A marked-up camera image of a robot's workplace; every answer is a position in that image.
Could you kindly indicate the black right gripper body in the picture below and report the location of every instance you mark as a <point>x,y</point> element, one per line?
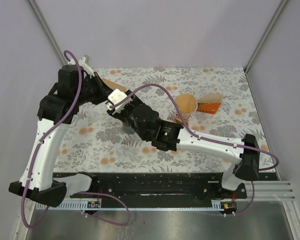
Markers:
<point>126,114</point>

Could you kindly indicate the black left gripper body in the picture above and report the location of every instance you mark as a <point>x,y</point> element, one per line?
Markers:
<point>93,90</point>

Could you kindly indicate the clear plastic dripper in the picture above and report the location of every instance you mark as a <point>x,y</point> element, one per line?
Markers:
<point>185,112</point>

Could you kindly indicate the brown paper coffee filter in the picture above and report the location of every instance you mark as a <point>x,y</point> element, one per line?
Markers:
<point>186,103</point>

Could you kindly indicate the orange coffee filter pack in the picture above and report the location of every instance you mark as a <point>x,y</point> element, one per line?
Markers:
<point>209,103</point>

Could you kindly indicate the orange glass carafe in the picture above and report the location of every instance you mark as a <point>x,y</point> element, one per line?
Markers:
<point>184,122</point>

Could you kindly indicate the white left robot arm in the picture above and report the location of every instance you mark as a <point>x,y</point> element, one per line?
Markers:
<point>75,87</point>

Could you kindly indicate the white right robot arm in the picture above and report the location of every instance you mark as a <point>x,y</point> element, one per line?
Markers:
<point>169,136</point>

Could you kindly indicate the floral patterned tablecloth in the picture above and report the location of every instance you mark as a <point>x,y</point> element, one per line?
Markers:
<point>95,142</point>

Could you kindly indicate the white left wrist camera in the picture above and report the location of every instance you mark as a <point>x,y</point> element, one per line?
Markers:
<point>84,62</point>

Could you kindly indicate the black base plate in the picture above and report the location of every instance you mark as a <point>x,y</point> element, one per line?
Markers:
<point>176,187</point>

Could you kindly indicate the white slotted cable duct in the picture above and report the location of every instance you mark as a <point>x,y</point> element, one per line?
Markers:
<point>106,204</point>

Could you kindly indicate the aluminium frame rail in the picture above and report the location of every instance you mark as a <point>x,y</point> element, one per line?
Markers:
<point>272,190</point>

